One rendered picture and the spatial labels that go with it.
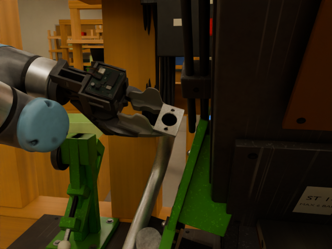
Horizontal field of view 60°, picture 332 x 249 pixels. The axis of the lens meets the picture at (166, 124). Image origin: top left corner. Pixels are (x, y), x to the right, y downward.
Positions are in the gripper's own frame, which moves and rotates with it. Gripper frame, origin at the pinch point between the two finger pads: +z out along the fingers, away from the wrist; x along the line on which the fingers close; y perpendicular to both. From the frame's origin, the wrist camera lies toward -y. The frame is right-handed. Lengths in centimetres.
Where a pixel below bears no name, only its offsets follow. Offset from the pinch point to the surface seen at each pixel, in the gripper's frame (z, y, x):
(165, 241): 6.0, 1.5, -18.7
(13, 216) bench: -39, -48, -21
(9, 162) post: -46, -41, -7
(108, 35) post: -23.2, -10.2, 24.9
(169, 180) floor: -4, -268, 78
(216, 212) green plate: 11.5, 3.6, -13.0
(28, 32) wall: -664, -730, 576
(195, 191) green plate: 7.8, 4.9, -11.6
